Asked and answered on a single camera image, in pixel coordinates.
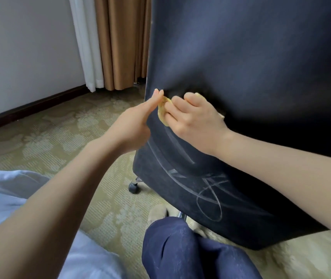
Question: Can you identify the person's right hand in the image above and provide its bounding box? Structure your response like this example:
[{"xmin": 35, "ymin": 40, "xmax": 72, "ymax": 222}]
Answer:
[{"xmin": 164, "ymin": 92, "xmax": 231, "ymax": 157}]

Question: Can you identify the person's left hand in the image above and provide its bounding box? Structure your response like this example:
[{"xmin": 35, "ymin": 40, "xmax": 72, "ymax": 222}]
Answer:
[{"xmin": 104, "ymin": 89, "xmax": 165, "ymax": 156}]

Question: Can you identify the yellow cleaning cloth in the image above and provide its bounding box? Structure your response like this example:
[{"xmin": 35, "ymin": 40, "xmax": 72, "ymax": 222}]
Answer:
[{"xmin": 157, "ymin": 93, "xmax": 226, "ymax": 127}]

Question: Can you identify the black leather chair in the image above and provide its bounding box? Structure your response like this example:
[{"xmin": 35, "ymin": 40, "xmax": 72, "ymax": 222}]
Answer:
[{"xmin": 128, "ymin": 0, "xmax": 331, "ymax": 250}]

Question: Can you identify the person's right forearm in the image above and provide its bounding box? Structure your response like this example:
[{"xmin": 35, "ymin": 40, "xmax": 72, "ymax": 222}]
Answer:
[{"xmin": 216, "ymin": 130, "xmax": 331, "ymax": 241}]

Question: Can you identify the person's left forearm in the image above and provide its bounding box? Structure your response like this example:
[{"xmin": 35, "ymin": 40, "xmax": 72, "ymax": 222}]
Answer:
[{"xmin": 0, "ymin": 136, "xmax": 125, "ymax": 279}]

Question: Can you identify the brown curtain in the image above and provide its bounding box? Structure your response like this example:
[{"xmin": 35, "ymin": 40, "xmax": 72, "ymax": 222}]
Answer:
[{"xmin": 93, "ymin": 0, "xmax": 152, "ymax": 91}]

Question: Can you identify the navy dress with white trim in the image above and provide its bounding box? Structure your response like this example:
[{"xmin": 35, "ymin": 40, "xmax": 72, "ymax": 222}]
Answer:
[{"xmin": 141, "ymin": 217, "xmax": 263, "ymax": 279}]

